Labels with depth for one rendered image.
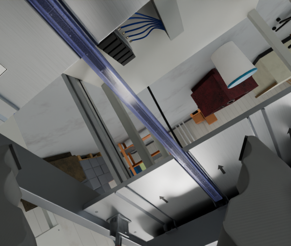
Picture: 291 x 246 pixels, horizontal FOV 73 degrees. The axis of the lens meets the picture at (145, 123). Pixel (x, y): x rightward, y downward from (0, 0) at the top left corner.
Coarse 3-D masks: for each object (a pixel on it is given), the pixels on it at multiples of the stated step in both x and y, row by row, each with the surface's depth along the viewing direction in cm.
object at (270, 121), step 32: (288, 96) 24; (224, 128) 26; (256, 128) 27; (288, 128) 28; (192, 160) 29; (224, 160) 30; (288, 160) 32; (128, 192) 32; (160, 192) 33; (192, 192) 34; (224, 192) 35; (128, 224) 37; (160, 224) 39
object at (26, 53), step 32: (0, 0) 15; (64, 0) 16; (96, 0) 16; (128, 0) 16; (0, 32) 16; (32, 32) 17; (96, 32) 17; (0, 64) 18; (32, 64) 18; (64, 64) 19; (0, 96) 19; (32, 96) 20
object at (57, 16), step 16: (32, 0) 14; (48, 0) 15; (48, 16) 15; (64, 16) 15; (64, 32) 16; (80, 32) 16; (80, 48) 17; (96, 48) 18; (96, 64) 18; (112, 80) 19; (128, 96) 20; (144, 112) 22; (160, 128) 23; (176, 144) 25; (192, 176) 29; (208, 192) 33
